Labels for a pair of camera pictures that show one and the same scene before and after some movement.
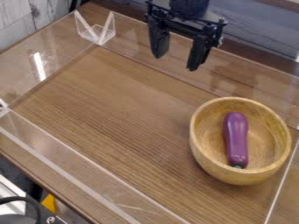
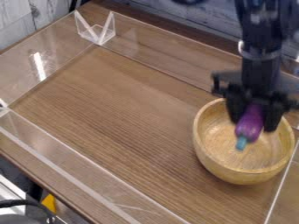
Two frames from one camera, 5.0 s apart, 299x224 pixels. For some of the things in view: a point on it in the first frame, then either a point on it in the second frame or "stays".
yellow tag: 51,204 stays
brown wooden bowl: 267,143 stays
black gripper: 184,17 to 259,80
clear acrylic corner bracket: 97,33 stays
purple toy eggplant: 236,129 to 248,124
